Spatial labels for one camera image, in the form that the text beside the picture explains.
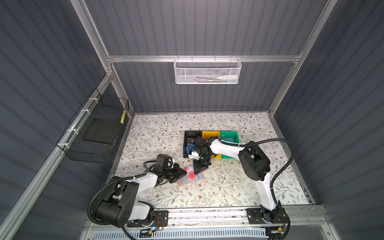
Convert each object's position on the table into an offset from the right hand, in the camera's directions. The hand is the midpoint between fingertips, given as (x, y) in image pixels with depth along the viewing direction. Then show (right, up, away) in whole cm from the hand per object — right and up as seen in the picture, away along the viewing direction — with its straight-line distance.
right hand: (197, 173), depth 89 cm
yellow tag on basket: (-42, +33, -7) cm, 54 cm away
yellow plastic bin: (+6, +23, +10) cm, 26 cm away
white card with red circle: (-4, +2, -1) cm, 5 cm away
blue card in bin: (-5, +14, +10) cm, 18 cm away
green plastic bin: (+26, +21, +19) cm, 38 cm away
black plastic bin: (-6, +19, +13) cm, 24 cm away
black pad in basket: (-47, +26, -18) cm, 56 cm away
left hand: (-6, +1, -2) cm, 6 cm away
